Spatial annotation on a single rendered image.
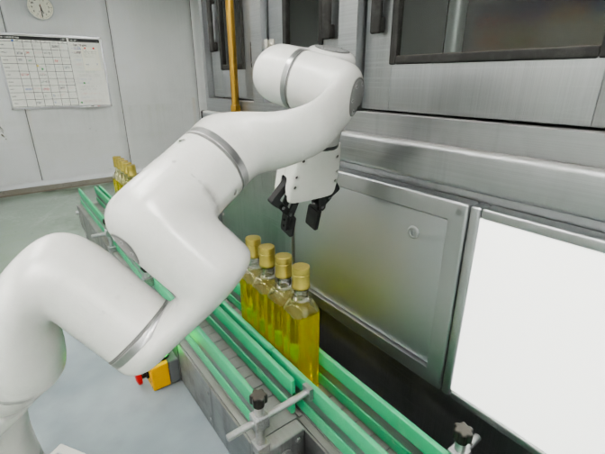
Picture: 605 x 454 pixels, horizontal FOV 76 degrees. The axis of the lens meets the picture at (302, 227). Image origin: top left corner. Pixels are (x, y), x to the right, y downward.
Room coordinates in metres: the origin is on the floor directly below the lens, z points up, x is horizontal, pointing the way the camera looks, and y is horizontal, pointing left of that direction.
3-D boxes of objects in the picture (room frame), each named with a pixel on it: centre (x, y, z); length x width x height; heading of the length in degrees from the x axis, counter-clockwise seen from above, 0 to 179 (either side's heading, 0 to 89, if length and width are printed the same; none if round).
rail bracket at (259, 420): (0.51, 0.05, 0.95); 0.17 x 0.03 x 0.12; 127
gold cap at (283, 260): (0.70, 0.04, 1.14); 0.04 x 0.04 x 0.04
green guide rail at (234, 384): (1.22, 0.61, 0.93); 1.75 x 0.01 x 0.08; 37
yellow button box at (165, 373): (0.81, 0.37, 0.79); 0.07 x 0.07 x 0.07; 37
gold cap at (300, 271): (0.65, 0.00, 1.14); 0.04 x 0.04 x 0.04
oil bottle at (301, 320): (0.65, 0.00, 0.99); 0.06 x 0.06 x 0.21; 36
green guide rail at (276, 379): (1.27, 0.55, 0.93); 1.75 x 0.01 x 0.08; 37
